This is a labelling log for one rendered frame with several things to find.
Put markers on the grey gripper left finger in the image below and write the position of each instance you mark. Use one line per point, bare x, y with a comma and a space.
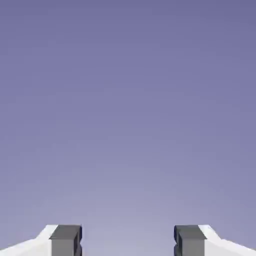
62, 242

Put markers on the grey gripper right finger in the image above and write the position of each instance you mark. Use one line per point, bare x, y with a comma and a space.
192, 242

